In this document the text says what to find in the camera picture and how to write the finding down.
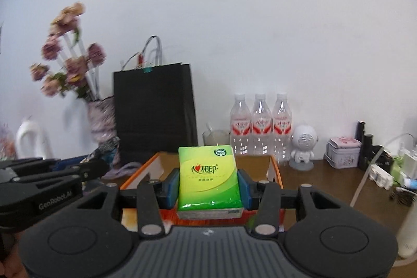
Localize white cable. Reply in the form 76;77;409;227
349;133;416;208

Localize glass cup with spoon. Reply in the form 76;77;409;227
202;123;230;146

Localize white cylindrical bottle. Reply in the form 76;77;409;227
396;200;417;259

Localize white astronaut figure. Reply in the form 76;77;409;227
289;126;318;171

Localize white power strip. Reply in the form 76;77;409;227
369;164;394;190

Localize green tissue pack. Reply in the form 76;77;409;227
177;145;244;220

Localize small lilac tin box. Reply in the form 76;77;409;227
324;137;362;169

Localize middle water bottle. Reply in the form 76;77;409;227
252;94;272;156

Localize water bottle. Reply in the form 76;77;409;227
230;95;252;155
252;94;272;156
271;93;292;164

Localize black cosmetic tubes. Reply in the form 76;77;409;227
355;121;373;171

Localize black paper bag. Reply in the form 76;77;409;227
113;35;199;165

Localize purple marbled vase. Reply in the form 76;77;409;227
87;96;116;144

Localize orange cardboard box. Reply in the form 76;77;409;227
121;152;283;231

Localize white detergent jug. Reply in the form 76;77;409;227
16;118;53;159

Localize dried pink flower bouquet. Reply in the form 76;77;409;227
30;1;106;102

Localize left water bottle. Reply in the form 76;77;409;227
230;95;252;155

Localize right water bottle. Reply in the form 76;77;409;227
271;93;292;164

